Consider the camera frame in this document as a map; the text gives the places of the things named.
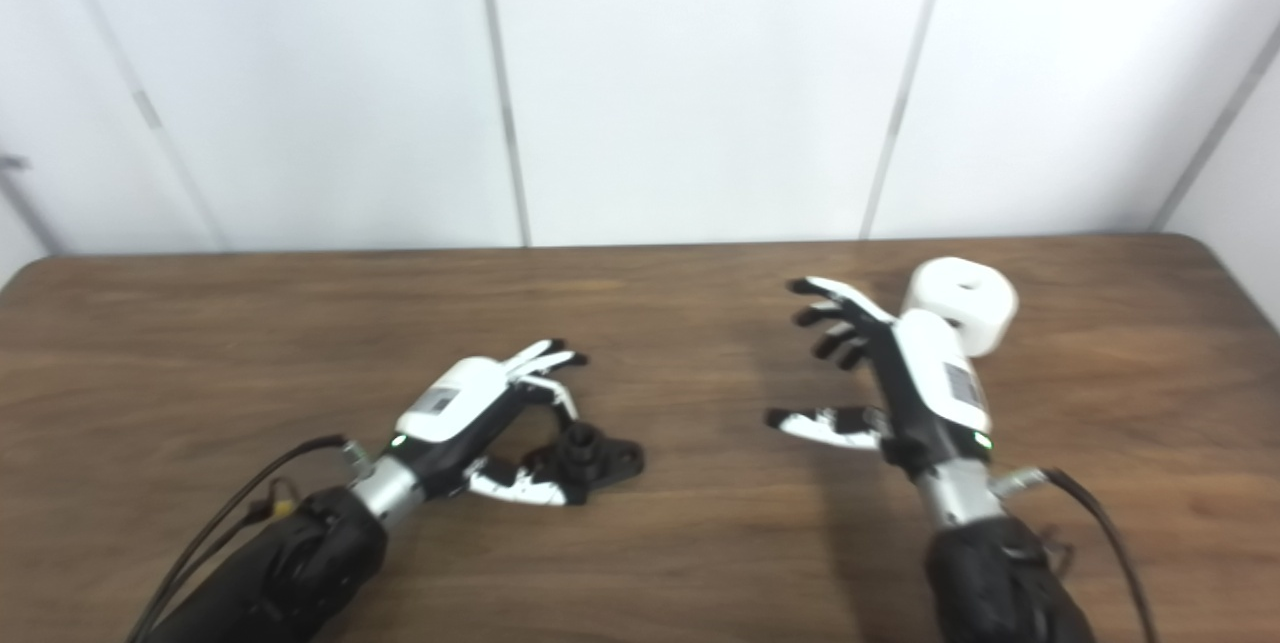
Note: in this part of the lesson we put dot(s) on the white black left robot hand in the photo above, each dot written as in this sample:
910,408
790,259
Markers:
455,408

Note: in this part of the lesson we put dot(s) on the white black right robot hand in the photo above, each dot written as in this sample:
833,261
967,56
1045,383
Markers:
930,383

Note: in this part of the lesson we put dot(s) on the round white piece with hole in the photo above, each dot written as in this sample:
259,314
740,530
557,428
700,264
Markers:
975,308

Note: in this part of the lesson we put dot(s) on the black flanged holder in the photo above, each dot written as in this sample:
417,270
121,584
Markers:
615,463

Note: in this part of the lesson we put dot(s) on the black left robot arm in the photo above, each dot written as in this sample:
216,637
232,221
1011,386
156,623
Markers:
280,563

